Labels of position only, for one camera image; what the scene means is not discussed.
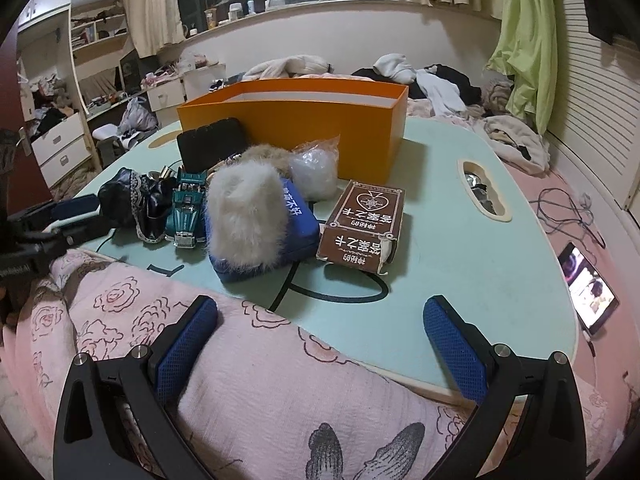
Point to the black monitor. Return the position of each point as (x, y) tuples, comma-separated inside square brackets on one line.
[(129, 72)]

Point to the blue square tin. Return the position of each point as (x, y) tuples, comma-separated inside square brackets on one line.
[(300, 220)]

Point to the brown card box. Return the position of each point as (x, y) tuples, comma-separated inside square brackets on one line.
[(360, 225)]

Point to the black case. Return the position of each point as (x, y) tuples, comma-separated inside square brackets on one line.
[(210, 142)]

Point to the white bookshelf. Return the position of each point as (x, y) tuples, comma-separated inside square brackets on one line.
[(97, 45)]

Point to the beige garment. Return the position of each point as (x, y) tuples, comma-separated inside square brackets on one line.
[(515, 140)]

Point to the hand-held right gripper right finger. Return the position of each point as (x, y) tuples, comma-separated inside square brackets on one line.
[(452, 345)]

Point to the white hoodie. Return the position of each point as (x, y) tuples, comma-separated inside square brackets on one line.
[(395, 65)]

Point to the mint green desktop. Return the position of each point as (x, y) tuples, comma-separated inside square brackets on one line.
[(450, 285)]

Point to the clear plastic bag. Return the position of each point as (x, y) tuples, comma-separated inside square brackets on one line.
[(312, 170)]

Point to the white two-drawer cabinet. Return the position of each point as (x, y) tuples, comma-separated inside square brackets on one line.
[(60, 150)]

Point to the green hanging cloth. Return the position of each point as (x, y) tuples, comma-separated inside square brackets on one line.
[(530, 35)]

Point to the white slatted panel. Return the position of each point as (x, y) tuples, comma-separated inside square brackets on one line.
[(590, 110)]

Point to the pink floral blanket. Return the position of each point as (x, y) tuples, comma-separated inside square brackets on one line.
[(300, 410)]

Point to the black satin lace cloth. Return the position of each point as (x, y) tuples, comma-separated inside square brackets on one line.
[(120, 195)]

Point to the white fur pompom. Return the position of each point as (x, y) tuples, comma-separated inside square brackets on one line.
[(245, 210)]

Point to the grey plastic bag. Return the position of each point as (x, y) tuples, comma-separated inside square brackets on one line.
[(137, 117)]

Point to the black hanging garment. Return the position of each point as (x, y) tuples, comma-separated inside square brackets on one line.
[(610, 15)]

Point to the pink bedsheet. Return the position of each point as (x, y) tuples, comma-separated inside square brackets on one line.
[(550, 270)]

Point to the white fleece garment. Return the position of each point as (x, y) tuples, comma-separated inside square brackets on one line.
[(285, 66)]

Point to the brown fleece garment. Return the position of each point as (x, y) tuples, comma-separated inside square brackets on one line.
[(497, 97)]

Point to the cup on windowsill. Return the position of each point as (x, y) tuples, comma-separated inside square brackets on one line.
[(211, 20)]

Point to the small white drawer unit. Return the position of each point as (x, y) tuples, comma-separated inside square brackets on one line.
[(167, 94)]

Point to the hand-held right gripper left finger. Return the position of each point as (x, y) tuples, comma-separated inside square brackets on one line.
[(185, 340)]

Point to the brown fur pompom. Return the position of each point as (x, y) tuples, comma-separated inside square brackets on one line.
[(265, 155)]

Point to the teal toy car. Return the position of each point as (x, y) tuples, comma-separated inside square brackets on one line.
[(187, 210)]

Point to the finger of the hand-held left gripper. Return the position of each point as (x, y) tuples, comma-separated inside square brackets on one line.
[(75, 206), (75, 234)]

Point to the smartphone with lit screen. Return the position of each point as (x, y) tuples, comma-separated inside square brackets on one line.
[(590, 290)]

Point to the silver metal item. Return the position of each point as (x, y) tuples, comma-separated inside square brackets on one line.
[(475, 185)]

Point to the orange cardboard box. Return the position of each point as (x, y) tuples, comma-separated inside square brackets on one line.
[(325, 130)]

